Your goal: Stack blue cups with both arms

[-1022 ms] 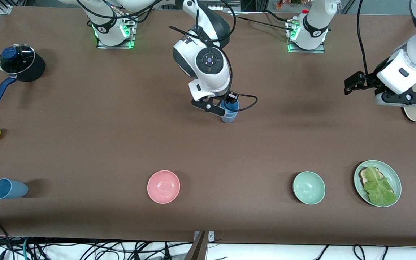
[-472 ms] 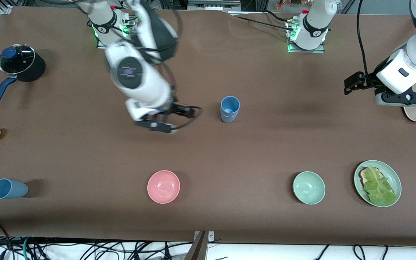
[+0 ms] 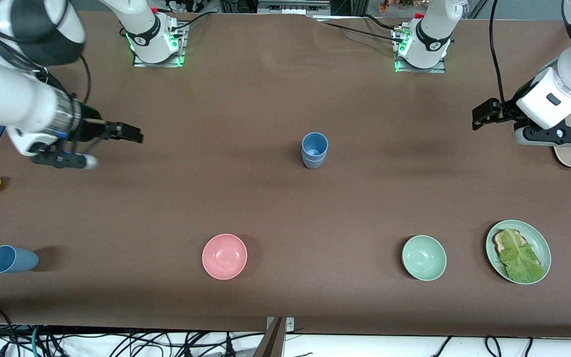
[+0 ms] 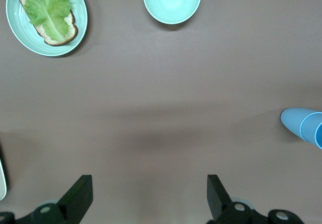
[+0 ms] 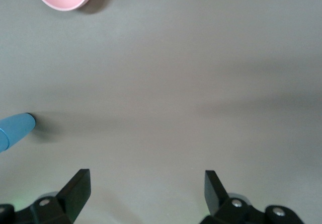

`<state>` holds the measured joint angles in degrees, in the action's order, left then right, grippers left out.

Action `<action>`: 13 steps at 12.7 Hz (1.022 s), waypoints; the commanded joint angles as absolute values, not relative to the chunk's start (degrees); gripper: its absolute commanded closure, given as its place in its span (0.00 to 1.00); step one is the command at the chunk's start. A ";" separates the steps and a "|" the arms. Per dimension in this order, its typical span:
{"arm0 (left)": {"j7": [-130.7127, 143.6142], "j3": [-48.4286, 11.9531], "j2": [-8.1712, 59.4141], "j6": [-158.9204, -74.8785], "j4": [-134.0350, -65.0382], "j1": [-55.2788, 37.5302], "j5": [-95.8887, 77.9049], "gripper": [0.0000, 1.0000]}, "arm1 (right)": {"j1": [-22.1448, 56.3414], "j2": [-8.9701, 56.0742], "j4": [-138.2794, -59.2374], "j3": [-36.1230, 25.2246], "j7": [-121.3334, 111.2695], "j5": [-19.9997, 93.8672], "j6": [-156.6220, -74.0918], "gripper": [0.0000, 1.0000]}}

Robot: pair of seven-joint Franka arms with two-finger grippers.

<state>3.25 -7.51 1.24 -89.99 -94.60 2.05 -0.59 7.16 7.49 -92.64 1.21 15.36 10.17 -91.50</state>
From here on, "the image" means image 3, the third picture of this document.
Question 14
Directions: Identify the mint green bowl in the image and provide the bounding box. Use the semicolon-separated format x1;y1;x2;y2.
401;235;448;282

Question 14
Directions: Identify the black right base cable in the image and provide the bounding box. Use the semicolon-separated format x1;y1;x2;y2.
172;12;213;28

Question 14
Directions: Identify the metal table bracket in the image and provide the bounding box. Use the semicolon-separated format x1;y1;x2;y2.
253;316;296;357

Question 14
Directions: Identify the green lettuce leaf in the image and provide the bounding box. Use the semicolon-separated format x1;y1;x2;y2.
499;229;546;283

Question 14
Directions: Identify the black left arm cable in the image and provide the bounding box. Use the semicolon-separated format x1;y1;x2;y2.
489;0;509;105

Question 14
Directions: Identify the black left base cable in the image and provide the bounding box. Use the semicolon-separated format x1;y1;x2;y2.
315;14;401;43

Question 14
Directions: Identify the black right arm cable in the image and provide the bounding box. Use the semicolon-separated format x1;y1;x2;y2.
70;52;93;107

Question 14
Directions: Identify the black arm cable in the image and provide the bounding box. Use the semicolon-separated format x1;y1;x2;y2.
489;0;509;105
70;52;93;107

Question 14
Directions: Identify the pink bowl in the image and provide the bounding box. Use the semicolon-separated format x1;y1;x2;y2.
202;234;248;280

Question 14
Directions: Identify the toasted bread slice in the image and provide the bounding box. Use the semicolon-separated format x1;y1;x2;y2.
493;230;541;266

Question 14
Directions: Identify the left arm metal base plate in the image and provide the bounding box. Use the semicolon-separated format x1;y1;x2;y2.
393;25;447;74

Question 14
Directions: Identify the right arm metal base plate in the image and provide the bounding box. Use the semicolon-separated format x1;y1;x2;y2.
132;20;187;67

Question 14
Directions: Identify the mint green plate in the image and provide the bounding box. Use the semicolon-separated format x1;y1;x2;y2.
486;220;552;285

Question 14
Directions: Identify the silver metal box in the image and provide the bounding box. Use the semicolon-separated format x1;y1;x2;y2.
258;0;331;15

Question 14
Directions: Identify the black base cable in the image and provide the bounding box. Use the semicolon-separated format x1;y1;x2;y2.
172;12;213;28
315;14;401;43

